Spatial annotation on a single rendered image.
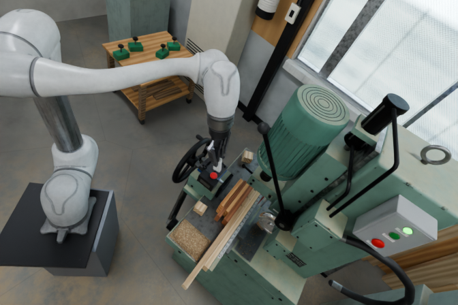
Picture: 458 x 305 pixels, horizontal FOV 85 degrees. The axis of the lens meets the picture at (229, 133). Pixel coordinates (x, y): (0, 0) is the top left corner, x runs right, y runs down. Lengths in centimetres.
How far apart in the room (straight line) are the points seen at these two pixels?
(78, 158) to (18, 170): 114
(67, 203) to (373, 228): 104
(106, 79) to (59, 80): 10
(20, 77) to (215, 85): 46
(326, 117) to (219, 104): 29
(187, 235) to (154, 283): 94
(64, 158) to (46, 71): 57
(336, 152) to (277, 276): 66
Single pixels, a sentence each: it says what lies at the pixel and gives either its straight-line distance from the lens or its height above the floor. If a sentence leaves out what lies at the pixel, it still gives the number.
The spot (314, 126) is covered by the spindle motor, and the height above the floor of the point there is 148.
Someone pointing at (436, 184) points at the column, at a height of 152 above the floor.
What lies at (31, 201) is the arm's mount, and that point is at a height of 62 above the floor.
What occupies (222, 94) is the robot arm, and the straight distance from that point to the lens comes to 70.
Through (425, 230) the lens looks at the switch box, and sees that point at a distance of 74.
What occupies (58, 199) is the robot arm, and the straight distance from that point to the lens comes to 117.
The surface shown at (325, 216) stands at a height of 130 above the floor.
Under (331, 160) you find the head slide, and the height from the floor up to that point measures 141.
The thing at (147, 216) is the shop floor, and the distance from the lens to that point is 203.
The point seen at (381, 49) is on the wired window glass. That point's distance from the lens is 212.
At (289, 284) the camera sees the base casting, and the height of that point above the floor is 80.
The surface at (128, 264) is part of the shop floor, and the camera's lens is 194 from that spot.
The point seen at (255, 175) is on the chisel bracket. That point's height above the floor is 107.
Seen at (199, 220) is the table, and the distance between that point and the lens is 108.
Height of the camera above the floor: 190
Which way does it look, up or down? 48 degrees down
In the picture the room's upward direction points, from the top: 24 degrees clockwise
